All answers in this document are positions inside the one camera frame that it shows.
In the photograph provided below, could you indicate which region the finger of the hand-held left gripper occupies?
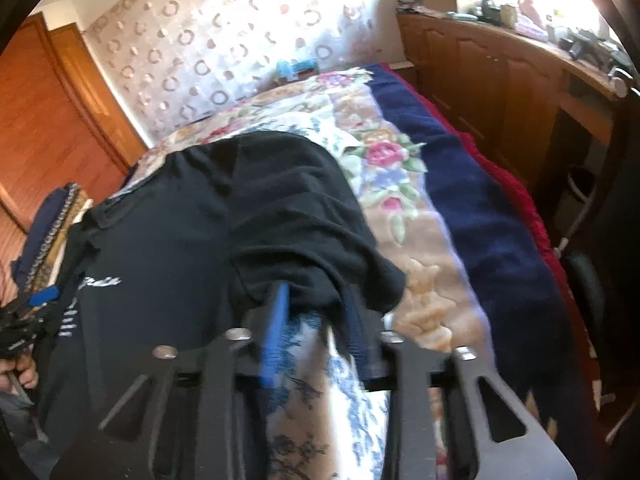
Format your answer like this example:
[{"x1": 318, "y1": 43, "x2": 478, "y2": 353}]
[{"x1": 27, "y1": 286, "x2": 66, "y2": 311}]

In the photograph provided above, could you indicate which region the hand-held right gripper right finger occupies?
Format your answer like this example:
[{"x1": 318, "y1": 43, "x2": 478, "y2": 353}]
[{"x1": 344, "y1": 290, "x2": 577, "y2": 480}]

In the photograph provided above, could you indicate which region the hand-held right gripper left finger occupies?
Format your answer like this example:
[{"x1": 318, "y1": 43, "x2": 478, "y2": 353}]
[{"x1": 50, "y1": 284, "x2": 292, "y2": 480}]

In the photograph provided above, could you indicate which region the black t-shirt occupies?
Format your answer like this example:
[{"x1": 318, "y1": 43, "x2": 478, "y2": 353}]
[{"x1": 37, "y1": 132, "x2": 408, "y2": 461}]

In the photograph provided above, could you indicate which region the stack of folded clothes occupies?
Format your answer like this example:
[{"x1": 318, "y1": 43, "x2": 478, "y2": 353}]
[{"x1": 30, "y1": 184, "x2": 96, "y2": 293}]

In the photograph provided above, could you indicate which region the person's left hand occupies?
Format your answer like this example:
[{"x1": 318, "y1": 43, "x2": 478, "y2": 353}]
[{"x1": 0, "y1": 355, "x2": 41, "y2": 392}]

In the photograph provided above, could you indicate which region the navy folded blanket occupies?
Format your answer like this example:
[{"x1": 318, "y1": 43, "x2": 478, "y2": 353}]
[{"x1": 12, "y1": 185, "x2": 76, "y2": 281}]

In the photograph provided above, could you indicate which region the navy blue blanket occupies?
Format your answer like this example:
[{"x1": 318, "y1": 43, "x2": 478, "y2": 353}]
[{"x1": 370, "y1": 62, "x2": 576, "y2": 411}]

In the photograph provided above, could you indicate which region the wooden wardrobe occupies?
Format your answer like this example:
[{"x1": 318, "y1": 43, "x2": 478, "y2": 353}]
[{"x1": 0, "y1": 10, "x2": 148, "y2": 281}]

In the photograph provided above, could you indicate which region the rose print beige blanket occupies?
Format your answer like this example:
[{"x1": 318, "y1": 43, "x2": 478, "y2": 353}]
[{"x1": 127, "y1": 65, "x2": 506, "y2": 461}]

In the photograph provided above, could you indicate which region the black chair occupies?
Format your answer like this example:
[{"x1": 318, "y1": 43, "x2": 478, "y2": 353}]
[{"x1": 560, "y1": 250, "x2": 623, "y2": 361}]

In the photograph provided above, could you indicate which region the blue plastic box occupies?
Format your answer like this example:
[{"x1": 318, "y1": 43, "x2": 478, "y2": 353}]
[{"x1": 277, "y1": 60, "x2": 319, "y2": 82}]

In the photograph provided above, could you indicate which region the wooden cabinet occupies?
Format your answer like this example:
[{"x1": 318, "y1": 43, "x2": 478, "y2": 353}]
[{"x1": 397, "y1": 12, "x2": 631, "y2": 221}]

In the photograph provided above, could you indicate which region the circle pattern sheer curtain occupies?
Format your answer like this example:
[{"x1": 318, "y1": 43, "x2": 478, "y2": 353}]
[{"x1": 82, "y1": 0, "x2": 401, "y2": 146}]

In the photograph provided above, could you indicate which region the pink bag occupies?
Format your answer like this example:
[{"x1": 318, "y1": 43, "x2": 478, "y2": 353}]
[{"x1": 516, "y1": 0, "x2": 548, "y2": 37}]

